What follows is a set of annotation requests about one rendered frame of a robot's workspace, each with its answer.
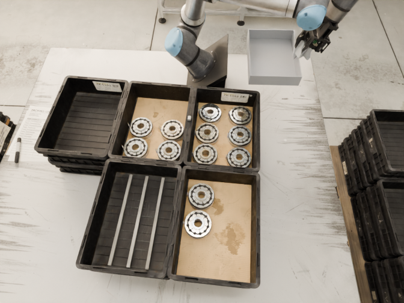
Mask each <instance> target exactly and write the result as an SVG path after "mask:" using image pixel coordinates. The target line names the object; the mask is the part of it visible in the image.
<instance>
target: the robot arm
mask: <svg viewBox="0 0 404 303"><path fill-rule="evenodd" d="M218 1H220V2H225V3H228V4H233V5H238V6H241V7H246V8H251V9H255V10H260V11H264V12H268V13H272V14H277V15H281V16H286V17H291V18H294V19H296V23H297V25H298V26H299V27H300V28H302V29H303V30H302V32H301V33H300V35H298V37H297V39H296V42H295V47H294V50H293V59H295V57H296V56H297V57H298V58H302V57H305V59H306V60H309V59H310V57H311V51H312V50H313V49H314V50H315V52H320V53H322V52H323V51H324V50H325V49H326V48H327V47H328V45H329V44H330V43H331V41H330V39H329V35H330V33H332V31H333V30H334V31H336V30H338V24H339V23H340V22H341V21H342V20H343V18H344V17H345V16H346V15H347V14H348V12H350V10H351V9H352V8H353V7H354V5H355V4H356V3H357V2H358V1H359V0H186V4H185V5H184V6H183V7H182V9H181V13H180V19H179V21H178V23H177V26H176V27H175V28H173V29H172V30H171V31H170V32H169V34H168V35H167V37H166V39H165V50H166V51H167V52H168V53H169V54H170V55H171V56H172V57H174V58H175V59H176V60H177V61H179V62H180V63H182V64H183V65H184V66H185V67H186V68H187V70H188V72H189V73H190V75H191V76H192V77H193V78H195V79H198V78H201V77H202V76H204V75H205V74H206V73H207V72H208V71H209V69H210V68H211V66H212V64H213V55H212V54H211V53H210V52H208V51H206V50H203V49H200V48H199V47H198V46H197V45H196V44H195V43H196V41H197V38H198V36H199V33H200V31H201V29H202V27H203V25H204V23H205V19H206V14H205V11H204V8H205V6H206V2H209V3H213V4H215V3H217V2H218ZM326 44H327V46H326V47H325V48H324V49H323V47H324V46H325V45H326ZM303 47H304V48H303Z"/></svg>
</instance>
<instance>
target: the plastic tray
mask: <svg viewBox="0 0 404 303"><path fill-rule="evenodd" d="M295 42H296V35H295V30H294V29H248V33H247V38H246V43H247V60H248V85H290V86H299V83H300V81H301V79H302V72H301V65H300V60H299V58H298V57H297V56H296V57H295V59H293V50H294V47H295Z"/></svg>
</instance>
